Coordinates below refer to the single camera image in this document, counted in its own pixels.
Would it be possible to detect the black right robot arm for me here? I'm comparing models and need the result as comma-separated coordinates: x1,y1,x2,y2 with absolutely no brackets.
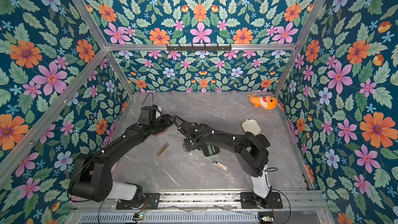
177,121,271,208

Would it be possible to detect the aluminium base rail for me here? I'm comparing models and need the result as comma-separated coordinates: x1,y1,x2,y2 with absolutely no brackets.
77,189,329,212

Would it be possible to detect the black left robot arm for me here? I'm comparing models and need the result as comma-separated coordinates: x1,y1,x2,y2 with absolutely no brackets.
67,105,174,204

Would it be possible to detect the black hook rail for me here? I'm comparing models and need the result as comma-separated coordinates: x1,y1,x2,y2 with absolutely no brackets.
166,44,232,52

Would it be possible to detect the green nail clipper case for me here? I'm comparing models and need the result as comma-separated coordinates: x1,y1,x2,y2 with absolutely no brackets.
202,145,221,158

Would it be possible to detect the cream nail clipper case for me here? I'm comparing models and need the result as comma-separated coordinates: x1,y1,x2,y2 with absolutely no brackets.
241,119,271,149

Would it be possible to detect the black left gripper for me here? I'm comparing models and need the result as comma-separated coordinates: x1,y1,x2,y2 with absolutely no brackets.
150,113,178,132

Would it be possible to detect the cream large nail clipper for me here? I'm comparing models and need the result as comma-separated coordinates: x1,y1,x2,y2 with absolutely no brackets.
213,161,228,171

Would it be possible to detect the orange clownfish plush toy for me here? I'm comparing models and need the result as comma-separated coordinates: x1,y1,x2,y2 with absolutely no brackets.
248,94,278,110

